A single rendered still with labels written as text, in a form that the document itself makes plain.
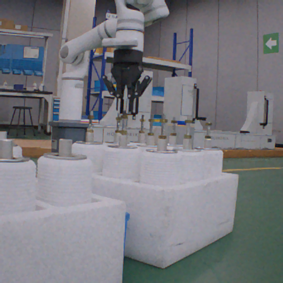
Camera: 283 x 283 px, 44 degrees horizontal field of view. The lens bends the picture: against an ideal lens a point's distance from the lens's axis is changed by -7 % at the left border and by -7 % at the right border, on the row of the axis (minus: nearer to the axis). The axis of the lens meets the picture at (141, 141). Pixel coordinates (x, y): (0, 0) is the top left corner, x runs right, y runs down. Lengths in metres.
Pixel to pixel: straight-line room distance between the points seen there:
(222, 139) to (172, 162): 3.16
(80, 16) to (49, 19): 2.27
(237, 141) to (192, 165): 3.23
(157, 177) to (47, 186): 0.31
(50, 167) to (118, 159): 0.33
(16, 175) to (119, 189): 0.38
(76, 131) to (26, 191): 0.94
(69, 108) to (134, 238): 0.76
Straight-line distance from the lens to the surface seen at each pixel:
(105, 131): 3.19
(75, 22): 7.68
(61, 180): 0.59
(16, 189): 0.53
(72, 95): 1.47
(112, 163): 0.90
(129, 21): 0.93
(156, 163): 0.82
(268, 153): 4.46
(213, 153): 1.03
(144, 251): 0.84
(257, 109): 4.63
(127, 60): 0.91
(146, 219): 0.81
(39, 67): 7.12
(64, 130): 1.45
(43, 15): 9.89
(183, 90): 3.70
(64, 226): 0.55
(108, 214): 0.61
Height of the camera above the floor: 0.32
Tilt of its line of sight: 3 degrees down
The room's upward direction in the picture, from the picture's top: 3 degrees clockwise
